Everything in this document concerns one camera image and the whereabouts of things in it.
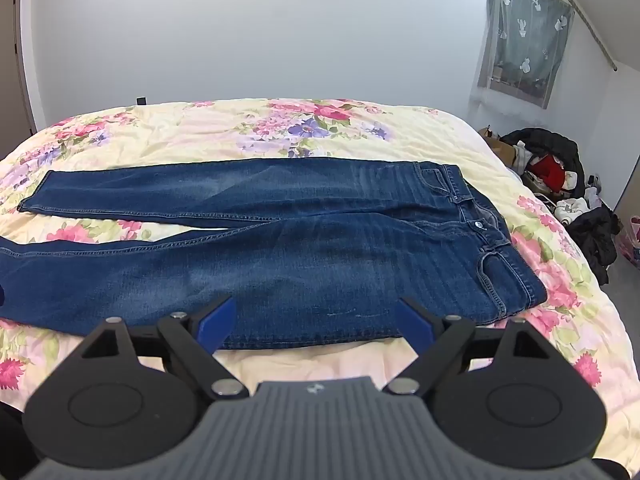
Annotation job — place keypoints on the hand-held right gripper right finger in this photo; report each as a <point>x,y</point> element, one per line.
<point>415,321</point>

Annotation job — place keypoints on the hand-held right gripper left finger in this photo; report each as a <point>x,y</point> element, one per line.
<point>221,321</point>

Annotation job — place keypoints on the blue denim pants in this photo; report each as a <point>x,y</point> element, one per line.
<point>325,260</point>

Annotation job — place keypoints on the white cloth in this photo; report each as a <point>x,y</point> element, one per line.
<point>570,210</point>

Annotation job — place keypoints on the cardboard box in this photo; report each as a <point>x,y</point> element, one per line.
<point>497,147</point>

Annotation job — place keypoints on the floral bedspread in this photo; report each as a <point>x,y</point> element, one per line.
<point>200,130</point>

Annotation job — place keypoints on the black clothing pile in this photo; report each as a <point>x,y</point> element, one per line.
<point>595,240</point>

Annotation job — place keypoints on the red cloth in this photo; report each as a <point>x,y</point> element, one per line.
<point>549,170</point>

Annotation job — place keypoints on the black jacket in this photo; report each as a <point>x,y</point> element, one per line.
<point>555,142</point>

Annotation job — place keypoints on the pink bag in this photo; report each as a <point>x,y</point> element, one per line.
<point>631,237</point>

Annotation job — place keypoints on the grey-green printed window curtain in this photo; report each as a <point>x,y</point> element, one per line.
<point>530,35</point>

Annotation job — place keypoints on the grey door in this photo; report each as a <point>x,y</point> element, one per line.
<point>12,60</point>

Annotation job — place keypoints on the thin wall pipe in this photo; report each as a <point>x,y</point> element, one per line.
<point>585,20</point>

